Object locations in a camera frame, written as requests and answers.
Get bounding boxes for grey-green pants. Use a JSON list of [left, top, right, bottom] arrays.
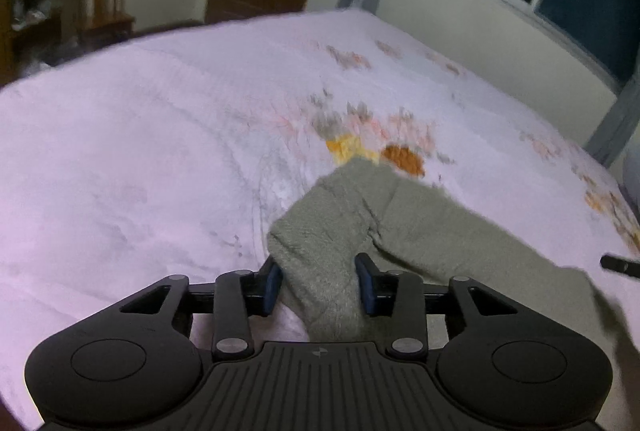
[[266, 159, 625, 348]]

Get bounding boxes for rolled light blue quilt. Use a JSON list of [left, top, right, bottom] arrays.
[[621, 150, 640, 204]]

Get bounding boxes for cluttered wooden shelf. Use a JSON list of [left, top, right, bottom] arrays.
[[0, 0, 72, 79]]

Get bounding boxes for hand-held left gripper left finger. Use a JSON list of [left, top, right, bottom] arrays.
[[120, 257, 284, 361]]

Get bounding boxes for bed with pink floral sheet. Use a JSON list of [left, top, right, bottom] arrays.
[[0, 8, 640, 424]]

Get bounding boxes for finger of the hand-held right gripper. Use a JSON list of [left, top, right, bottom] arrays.
[[600, 253, 640, 283]]

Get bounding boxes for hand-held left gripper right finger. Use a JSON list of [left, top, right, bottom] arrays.
[[354, 253, 519, 358]]

